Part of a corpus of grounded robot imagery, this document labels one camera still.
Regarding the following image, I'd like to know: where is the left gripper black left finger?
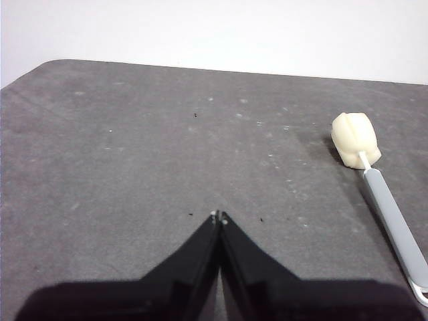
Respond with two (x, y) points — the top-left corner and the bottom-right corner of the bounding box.
(13, 210), (221, 321)

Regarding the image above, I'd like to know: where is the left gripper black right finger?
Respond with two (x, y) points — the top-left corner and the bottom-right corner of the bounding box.
(219, 211), (425, 321)

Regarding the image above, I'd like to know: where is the cup brush with cream sponge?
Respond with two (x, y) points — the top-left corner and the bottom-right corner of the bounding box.
(330, 112), (428, 307)

